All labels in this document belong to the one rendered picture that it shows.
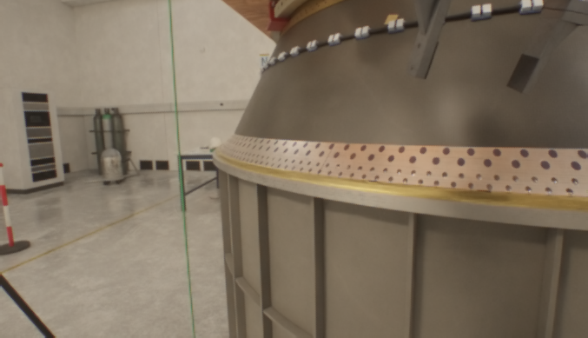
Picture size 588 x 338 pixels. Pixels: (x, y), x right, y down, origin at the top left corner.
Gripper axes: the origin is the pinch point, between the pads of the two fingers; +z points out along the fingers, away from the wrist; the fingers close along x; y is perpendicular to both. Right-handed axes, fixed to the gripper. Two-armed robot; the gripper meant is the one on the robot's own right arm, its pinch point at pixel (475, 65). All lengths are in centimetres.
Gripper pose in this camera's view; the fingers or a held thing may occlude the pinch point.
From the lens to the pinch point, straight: 40.3
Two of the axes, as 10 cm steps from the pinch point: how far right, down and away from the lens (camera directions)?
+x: 9.9, 0.9, 1.2
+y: 0.5, 5.0, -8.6
